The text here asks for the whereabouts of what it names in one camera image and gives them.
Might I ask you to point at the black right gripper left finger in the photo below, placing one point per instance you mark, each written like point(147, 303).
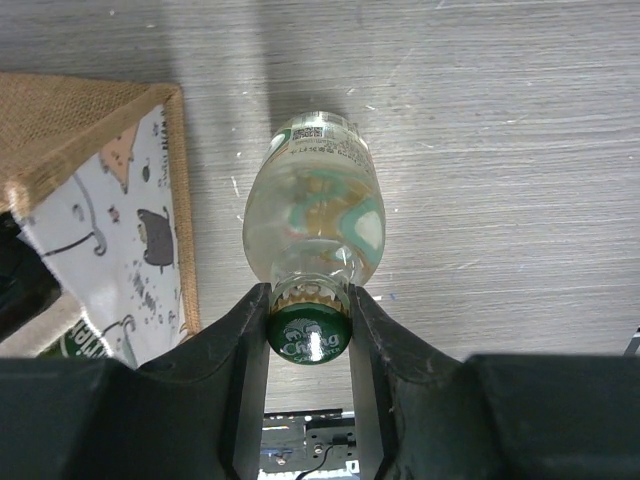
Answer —
point(195, 412)

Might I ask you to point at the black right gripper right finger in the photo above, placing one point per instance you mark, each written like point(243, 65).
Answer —
point(420, 414)

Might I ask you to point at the brown canvas bag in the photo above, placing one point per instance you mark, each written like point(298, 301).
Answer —
point(95, 174)

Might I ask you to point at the green bottle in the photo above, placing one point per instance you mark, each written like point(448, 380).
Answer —
point(27, 286)

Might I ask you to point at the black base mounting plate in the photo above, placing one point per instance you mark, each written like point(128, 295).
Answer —
point(317, 444)

